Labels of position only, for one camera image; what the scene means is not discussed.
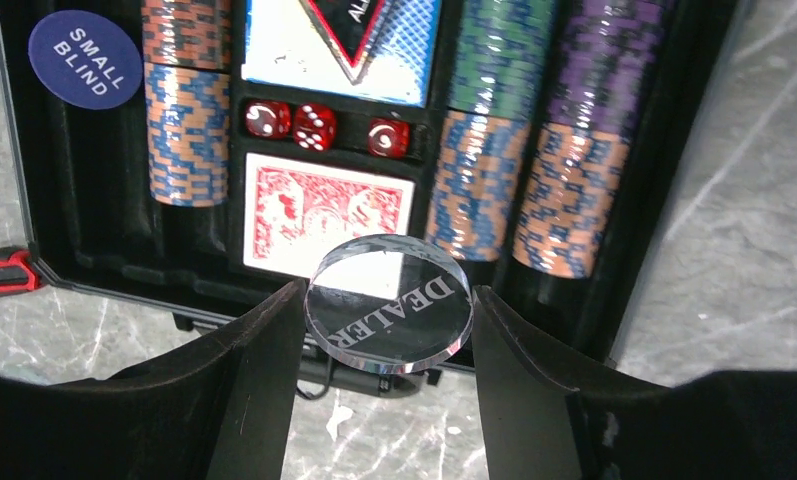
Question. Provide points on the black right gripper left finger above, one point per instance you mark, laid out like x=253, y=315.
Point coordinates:
x=218, y=407

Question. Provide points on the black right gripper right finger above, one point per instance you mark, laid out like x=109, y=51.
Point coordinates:
x=549, y=412

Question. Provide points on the clear round lid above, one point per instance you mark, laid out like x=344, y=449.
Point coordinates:
x=389, y=304

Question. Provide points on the grey poker chip stack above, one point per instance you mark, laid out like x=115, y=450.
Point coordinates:
x=188, y=129

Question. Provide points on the blue small blind button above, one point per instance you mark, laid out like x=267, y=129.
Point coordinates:
x=85, y=59

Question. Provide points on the red triangle token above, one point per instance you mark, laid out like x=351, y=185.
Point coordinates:
x=350, y=29

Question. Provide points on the orange poker chip stack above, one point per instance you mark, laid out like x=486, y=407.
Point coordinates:
x=188, y=33

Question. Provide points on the red playing card deck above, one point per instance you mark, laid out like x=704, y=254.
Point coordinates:
x=296, y=212

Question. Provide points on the red black utility knife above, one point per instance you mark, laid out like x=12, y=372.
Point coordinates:
x=17, y=275

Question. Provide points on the red die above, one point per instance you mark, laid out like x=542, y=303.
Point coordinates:
x=267, y=119
x=314, y=127
x=388, y=138

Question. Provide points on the blue playing card deck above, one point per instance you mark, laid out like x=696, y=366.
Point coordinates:
x=283, y=48

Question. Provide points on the purple orange chip stack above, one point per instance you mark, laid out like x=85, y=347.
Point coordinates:
x=608, y=54

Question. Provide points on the green orange chip stack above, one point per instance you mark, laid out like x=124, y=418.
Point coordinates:
x=498, y=70

